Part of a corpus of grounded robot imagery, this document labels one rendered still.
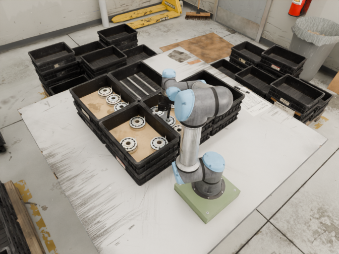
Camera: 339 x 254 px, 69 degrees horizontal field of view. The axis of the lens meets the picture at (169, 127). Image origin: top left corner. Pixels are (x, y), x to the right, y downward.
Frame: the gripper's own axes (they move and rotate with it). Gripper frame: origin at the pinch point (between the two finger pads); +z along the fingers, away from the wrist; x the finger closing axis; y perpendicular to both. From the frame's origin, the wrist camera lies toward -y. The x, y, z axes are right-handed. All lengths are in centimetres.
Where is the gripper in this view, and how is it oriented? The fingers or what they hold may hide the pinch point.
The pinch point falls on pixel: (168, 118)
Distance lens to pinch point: 160.0
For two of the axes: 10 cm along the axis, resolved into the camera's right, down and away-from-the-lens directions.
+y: -9.9, -1.1, 0.2
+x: -0.9, 7.0, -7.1
